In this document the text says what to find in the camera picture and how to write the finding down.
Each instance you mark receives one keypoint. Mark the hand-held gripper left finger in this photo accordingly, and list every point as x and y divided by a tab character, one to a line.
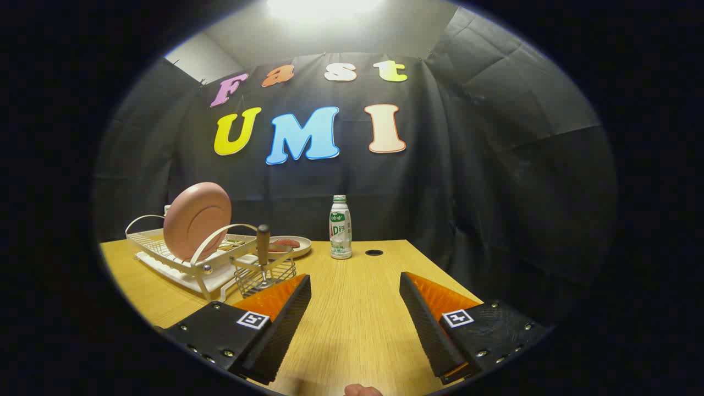
286	324

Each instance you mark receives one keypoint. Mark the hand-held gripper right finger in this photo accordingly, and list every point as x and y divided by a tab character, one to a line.
426	324

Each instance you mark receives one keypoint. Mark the pink plate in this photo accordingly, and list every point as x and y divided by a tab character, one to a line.
195	220

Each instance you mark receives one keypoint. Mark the beige round plate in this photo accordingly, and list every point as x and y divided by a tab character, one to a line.
302	248

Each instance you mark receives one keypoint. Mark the red meat piece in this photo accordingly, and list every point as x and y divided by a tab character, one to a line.
289	242
278	248

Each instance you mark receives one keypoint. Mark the white green drink bottle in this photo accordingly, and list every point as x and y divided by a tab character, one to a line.
340	231

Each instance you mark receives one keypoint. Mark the white ribbed drain tray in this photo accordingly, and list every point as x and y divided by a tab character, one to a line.
165	268

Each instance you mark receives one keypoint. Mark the black backdrop cloth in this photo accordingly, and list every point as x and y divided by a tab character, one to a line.
495	165

